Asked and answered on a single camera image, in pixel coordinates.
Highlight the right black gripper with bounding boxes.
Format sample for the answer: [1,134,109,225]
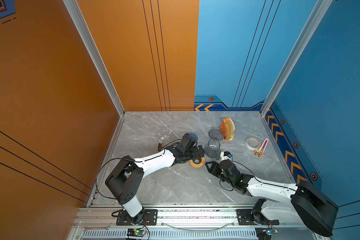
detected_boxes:
[204,161,234,187]

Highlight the grey ribbed glass pitcher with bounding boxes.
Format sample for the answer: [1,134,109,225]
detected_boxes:
[204,139,221,160]

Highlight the orange coffee filter box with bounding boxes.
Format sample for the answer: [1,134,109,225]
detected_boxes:
[221,118,235,142]

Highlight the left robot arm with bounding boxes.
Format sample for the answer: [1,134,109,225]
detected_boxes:
[105,134,205,218]

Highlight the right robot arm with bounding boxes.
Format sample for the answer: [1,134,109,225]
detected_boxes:
[206,160,339,237]

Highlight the grey glass dripper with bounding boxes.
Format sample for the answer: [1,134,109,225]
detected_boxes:
[208,128,226,141]

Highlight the white tape roll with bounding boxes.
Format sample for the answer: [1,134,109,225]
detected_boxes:
[246,137,261,151]

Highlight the right circuit board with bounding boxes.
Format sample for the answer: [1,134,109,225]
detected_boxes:
[255,228,279,240]

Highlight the left green circuit board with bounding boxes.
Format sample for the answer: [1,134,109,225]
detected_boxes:
[127,229,148,240]

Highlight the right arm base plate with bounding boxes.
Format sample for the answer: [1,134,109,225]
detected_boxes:
[236,209,280,226]

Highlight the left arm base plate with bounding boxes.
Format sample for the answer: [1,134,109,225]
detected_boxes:
[116,209,158,226]

